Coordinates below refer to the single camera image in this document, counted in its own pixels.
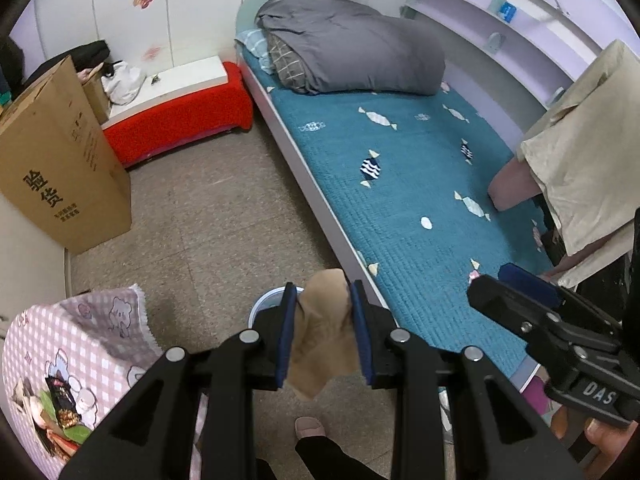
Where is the pink pillow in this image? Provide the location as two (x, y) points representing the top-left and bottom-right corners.
(487, 157), (541, 211)

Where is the white plastic bag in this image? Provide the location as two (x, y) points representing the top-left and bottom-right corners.
(101, 61), (146, 105)

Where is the large brown cardboard box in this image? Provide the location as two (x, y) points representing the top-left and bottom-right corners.
(1, 58), (132, 255)

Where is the light blue trash bin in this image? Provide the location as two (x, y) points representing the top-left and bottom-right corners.
(247, 286), (296, 330)

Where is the person's pink slipper foot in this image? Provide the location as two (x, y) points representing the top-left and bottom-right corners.
(294, 416), (326, 440)

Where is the beige paper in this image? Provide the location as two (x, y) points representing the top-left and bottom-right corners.
(286, 269), (360, 401)

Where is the person's right hand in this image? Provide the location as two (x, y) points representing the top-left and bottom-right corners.
(549, 404), (640, 480)

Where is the red bench with white top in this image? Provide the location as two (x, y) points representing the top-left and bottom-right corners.
(102, 55), (253, 168)

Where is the pink checked tablecloth table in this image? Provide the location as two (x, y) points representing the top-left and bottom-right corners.
(1, 283), (208, 480)

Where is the teal candy pattern bed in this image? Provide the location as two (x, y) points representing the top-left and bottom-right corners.
(240, 49), (550, 388)

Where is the beige cloth on chair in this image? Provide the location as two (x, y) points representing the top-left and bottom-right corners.
(516, 40), (639, 288)

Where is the black clothing pile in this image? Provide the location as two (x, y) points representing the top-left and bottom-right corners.
(23, 40), (111, 88)

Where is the red snack box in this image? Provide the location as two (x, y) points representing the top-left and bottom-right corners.
(36, 427), (79, 462)

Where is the lilac wall shelf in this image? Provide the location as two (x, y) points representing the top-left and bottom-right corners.
(407, 0), (639, 107)

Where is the dark snack packet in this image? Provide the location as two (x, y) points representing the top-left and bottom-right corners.
(46, 376), (80, 429)

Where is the grey folded duvet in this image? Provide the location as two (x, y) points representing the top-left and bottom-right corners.
(257, 0), (445, 96)

